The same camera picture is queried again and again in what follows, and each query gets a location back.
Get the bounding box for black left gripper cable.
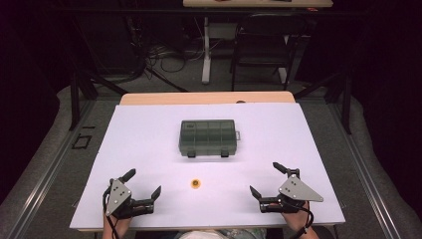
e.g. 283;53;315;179
102;187;121;239

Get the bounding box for black chair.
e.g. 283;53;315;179
229;13;312;93

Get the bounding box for white board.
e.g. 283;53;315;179
69;102;346;231

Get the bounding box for black metal stand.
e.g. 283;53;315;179
293;71;353;135
68;71;129;131

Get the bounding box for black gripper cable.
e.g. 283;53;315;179
102;187;121;239
289;201;316;239

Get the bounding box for person's light clothing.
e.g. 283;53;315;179
178;228;267;239

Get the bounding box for metal floor rail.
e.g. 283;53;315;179
326;99;404;239
8;99;98;239

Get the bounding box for person's right hand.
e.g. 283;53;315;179
281;201;314;233

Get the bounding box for person's left hand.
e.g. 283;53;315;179
104;212;132;234

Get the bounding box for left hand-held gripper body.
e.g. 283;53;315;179
103;178;156;220

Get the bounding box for bundle of floor cables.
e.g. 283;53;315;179
130;16;207;83

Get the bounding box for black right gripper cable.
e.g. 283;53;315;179
289;201;316;239

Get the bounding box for light desk with white legs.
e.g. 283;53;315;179
182;0;333;85

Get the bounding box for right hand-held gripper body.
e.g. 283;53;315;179
259;168;324;214

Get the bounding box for grey translucent compartment box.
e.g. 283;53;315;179
178;119;241;158

